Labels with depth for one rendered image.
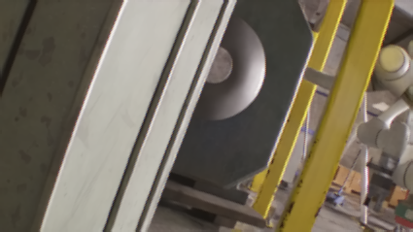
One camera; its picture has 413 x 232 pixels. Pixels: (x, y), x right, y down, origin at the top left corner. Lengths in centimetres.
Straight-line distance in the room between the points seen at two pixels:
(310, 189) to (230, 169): 57
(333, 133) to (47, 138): 131
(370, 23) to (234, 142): 76
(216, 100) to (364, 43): 82
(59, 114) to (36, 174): 4
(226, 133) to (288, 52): 21
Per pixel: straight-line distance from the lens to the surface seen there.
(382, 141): 223
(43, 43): 35
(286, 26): 108
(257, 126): 106
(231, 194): 118
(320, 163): 158
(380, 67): 179
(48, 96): 34
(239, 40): 92
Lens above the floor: 53
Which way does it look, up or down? 1 degrees down
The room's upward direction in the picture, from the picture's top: 21 degrees clockwise
